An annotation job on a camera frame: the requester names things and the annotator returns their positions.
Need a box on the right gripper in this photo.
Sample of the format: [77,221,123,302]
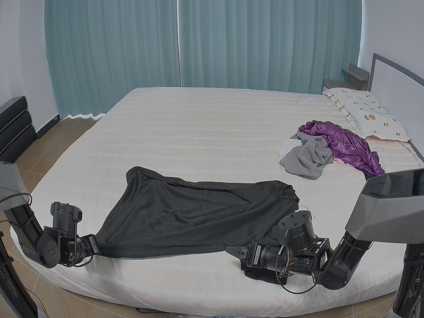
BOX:
[226,243,289,272]

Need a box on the black chest of drawers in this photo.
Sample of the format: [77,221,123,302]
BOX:
[0,95,38,165]

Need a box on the black cable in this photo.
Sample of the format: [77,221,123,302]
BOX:
[66,253,94,268]
[276,267,320,295]

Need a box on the purple garment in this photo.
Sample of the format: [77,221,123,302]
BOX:
[298,120,386,178]

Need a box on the bed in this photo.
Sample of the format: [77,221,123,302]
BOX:
[9,53,424,311]

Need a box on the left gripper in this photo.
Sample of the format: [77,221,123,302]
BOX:
[76,234,101,261]

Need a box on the grey bedside table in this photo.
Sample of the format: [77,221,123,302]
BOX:
[322,62,369,94]

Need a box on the blue-green curtain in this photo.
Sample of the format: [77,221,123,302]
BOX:
[178,0,362,93]
[44,0,182,119]

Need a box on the white printed pillow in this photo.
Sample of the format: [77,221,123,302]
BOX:
[322,87,412,142]

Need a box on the white garment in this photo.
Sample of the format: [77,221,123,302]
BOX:
[279,138,307,160]

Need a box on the black T-shirt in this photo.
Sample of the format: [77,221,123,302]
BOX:
[94,166,300,285]

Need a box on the grey garment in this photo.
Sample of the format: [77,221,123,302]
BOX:
[279,135,333,180]

